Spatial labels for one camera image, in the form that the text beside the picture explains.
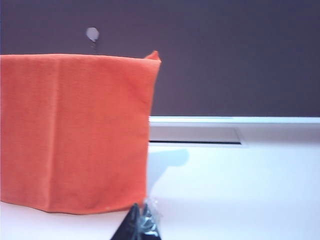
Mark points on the white adhesive hook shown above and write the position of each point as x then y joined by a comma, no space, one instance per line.
92,33

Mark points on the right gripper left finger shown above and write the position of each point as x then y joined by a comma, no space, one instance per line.
130,227

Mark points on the wide grey desk divider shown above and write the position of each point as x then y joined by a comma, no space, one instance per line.
225,62

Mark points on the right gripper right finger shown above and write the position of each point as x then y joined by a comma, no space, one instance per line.
150,227

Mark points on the orange microfiber cloth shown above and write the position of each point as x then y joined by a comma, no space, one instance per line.
75,130

